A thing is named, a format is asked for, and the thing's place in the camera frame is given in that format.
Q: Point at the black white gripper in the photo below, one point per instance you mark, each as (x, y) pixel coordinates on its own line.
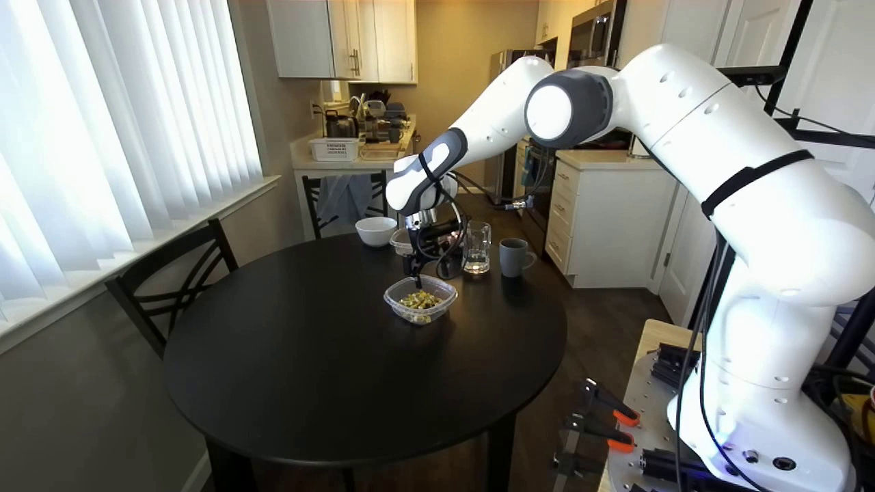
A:
(431, 216)

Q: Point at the clear plastic bowl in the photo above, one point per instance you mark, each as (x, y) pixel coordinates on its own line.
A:
(409, 286)

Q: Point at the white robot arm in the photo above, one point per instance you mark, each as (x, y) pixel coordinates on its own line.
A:
(806, 245)

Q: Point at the white ceramic bowl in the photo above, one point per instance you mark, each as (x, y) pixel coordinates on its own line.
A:
(375, 231)

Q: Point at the yellow food pieces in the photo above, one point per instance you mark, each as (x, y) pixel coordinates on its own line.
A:
(420, 302)

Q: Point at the clear glass jar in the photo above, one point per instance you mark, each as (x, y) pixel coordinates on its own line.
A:
(476, 248)

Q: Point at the far black chair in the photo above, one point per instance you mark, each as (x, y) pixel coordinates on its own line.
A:
(340, 200)

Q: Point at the grey mug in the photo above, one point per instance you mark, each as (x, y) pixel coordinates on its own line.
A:
(515, 259)

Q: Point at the white kitchen counter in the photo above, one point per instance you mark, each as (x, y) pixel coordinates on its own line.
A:
(371, 155)

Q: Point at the clear storage tub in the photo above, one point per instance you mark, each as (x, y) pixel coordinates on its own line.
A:
(334, 149)

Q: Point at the round black dining table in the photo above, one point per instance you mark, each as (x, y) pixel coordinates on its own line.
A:
(297, 360)

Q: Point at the white lower cabinet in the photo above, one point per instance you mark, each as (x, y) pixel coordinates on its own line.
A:
(609, 216)

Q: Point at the white upper cabinets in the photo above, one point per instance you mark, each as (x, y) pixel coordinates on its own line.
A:
(368, 43)

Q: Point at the orange black bar clamp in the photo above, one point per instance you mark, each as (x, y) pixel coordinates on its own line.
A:
(601, 398)

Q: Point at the black dining chair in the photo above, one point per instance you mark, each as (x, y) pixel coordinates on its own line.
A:
(166, 282)

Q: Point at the white vertical blinds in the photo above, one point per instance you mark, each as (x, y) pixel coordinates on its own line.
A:
(118, 119)

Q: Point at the white door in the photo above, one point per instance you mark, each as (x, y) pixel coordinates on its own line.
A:
(706, 130)

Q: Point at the black metal frame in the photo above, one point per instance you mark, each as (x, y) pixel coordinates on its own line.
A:
(813, 74)

